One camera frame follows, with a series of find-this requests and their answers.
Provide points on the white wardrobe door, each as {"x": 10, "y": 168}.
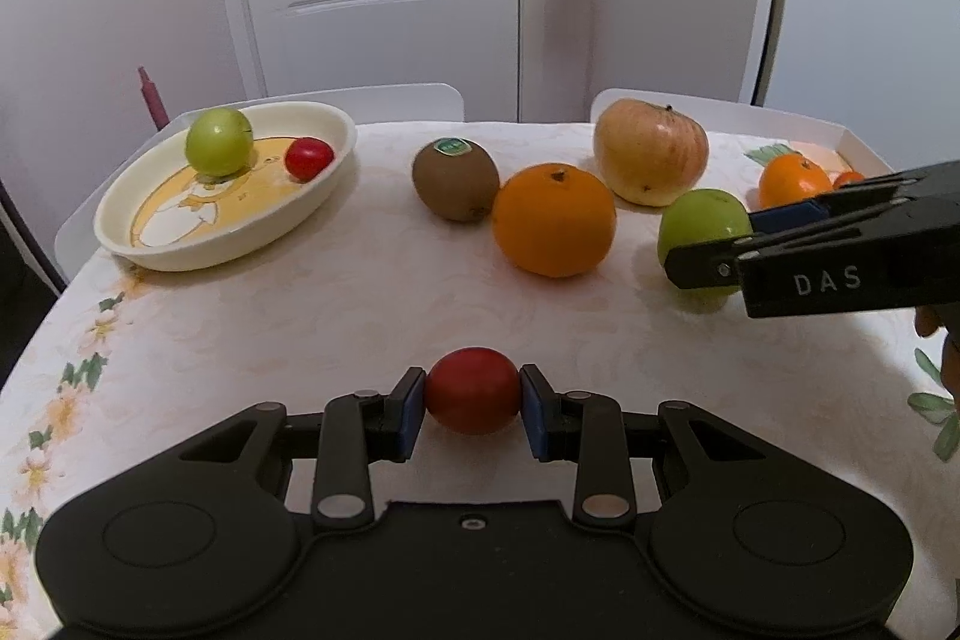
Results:
{"x": 885, "y": 69}

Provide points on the small orange tangerine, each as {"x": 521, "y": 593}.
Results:
{"x": 847, "y": 177}

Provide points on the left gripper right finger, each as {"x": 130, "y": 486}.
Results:
{"x": 585, "y": 429}

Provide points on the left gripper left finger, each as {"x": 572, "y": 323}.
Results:
{"x": 357, "y": 430}

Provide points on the floral tablecloth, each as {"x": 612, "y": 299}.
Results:
{"x": 128, "y": 363}

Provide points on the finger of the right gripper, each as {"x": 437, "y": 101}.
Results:
{"x": 874, "y": 195}
{"x": 820, "y": 225}

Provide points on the large orange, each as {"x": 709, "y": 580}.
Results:
{"x": 554, "y": 220}

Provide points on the pink dustpan handle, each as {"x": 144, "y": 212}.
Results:
{"x": 153, "y": 102}

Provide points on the small red tomato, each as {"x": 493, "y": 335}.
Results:
{"x": 306, "y": 157}

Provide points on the cream oval dish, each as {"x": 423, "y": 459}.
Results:
{"x": 187, "y": 202}

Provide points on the brown kiwi with sticker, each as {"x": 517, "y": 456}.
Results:
{"x": 456, "y": 179}

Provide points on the small green apple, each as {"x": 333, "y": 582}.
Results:
{"x": 219, "y": 142}

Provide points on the large red-yellow apple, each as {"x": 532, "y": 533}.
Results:
{"x": 649, "y": 155}

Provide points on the medium orange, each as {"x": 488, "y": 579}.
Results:
{"x": 791, "y": 178}

